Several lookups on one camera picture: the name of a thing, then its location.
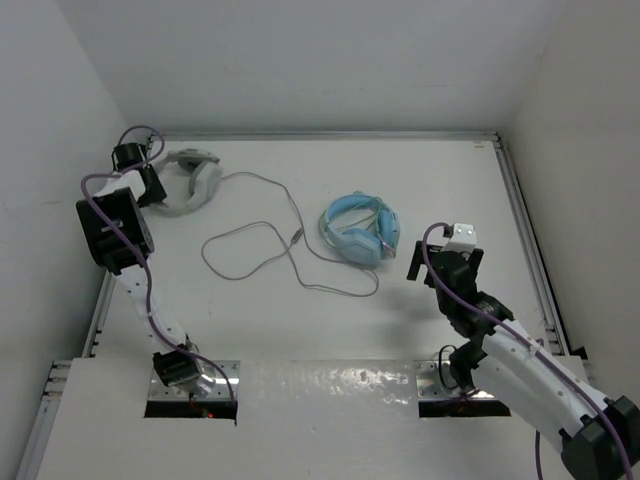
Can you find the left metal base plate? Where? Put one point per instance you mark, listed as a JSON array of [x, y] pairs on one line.
[[210, 385]]

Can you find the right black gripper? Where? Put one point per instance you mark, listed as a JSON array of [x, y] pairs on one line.
[[418, 259]]

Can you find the light blue headphones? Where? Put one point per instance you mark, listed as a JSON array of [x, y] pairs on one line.
[[366, 246]]

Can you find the aluminium table frame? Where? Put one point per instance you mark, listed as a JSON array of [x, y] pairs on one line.
[[327, 383]]

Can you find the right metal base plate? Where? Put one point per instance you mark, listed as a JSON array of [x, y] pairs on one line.
[[435, 384]]

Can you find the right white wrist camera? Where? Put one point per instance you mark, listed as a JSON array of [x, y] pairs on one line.
[[461, 238]]

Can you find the metal base plate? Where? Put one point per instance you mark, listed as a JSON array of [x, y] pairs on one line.
[[435, 384], [210, 385]]

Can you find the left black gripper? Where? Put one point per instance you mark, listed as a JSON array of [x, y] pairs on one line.
[[155, 195]]

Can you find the grey white headphones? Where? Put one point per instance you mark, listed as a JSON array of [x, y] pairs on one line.
[[205, 175]]

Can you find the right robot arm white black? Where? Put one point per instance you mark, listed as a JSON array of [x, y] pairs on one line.
[[596, 436]]

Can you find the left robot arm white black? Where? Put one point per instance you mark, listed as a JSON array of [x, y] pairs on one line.
[[120, 241]]

